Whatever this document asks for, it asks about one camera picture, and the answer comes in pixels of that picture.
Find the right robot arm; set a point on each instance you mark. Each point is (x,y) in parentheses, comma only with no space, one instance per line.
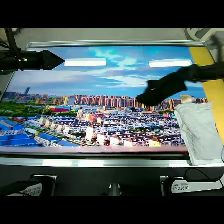
(166,87)

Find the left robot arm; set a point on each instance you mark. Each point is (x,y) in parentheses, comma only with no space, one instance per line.
(33,60)

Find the white garment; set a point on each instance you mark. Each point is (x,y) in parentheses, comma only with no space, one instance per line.
(200,133)

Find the silver frame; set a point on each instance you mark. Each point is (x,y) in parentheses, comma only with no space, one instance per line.
(100,162)

